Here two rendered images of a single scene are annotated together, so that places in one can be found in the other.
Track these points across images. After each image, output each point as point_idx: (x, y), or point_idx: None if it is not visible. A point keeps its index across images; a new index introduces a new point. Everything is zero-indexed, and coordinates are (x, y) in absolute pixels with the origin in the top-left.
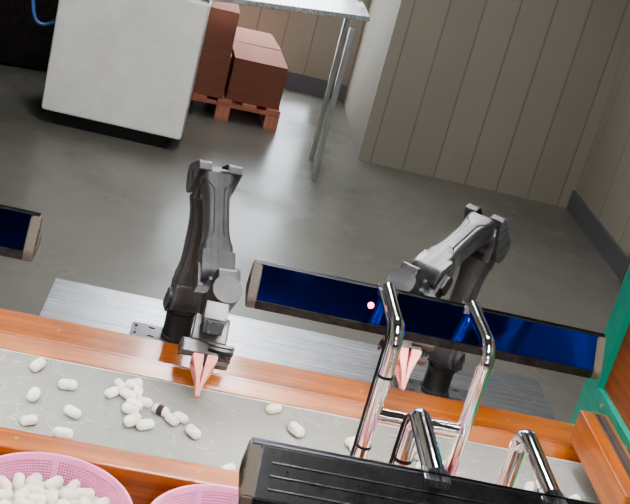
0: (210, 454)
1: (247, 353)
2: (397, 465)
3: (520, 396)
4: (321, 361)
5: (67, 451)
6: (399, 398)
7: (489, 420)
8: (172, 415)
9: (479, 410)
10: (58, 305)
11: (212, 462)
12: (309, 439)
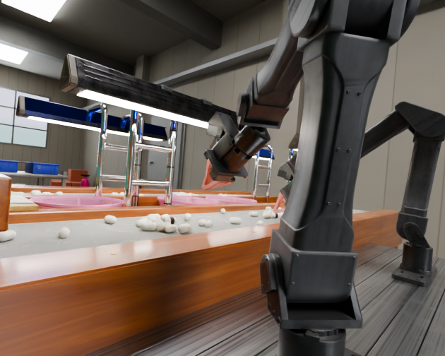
0: (237, 215)
1: (407, 292)
2: None
3: None
4: (413, 328)
5: (253, 203)
6: (229, 236)
7: (137, 246)
8: (266, 212)
9: (158, 251)
10: None
11: (232, 214)
12: (227, 224)
